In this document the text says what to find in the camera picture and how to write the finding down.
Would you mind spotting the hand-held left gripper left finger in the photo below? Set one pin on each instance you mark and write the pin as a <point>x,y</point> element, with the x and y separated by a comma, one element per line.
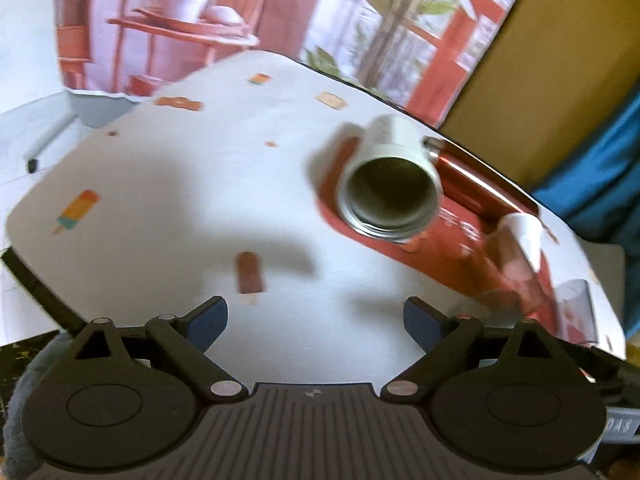
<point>207,324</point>

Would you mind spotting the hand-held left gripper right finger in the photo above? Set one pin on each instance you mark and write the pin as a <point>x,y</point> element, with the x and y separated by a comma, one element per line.
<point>422,324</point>

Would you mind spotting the white cup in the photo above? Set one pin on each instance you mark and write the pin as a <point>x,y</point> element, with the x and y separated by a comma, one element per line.
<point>395,135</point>

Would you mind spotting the red printed sheet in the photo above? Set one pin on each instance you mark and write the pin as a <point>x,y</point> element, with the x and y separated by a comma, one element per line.
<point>450,245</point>

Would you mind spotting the ice cream print tablecloth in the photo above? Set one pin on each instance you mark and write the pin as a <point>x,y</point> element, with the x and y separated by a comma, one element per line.
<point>165,200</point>

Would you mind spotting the red metal bottle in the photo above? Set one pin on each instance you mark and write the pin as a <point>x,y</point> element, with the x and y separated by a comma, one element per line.
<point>472,182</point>

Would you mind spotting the grey fuzzy cloth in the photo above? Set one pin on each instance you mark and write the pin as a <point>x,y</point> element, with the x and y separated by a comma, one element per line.
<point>15,410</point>

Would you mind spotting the blue cloth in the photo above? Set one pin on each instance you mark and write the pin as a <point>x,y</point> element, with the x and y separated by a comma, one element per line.
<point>595,170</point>

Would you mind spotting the white marker pen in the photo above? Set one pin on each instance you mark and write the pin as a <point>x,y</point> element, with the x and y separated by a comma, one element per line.
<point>47,142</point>

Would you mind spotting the wall poster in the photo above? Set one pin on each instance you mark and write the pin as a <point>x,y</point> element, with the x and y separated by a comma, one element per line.
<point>300,5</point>

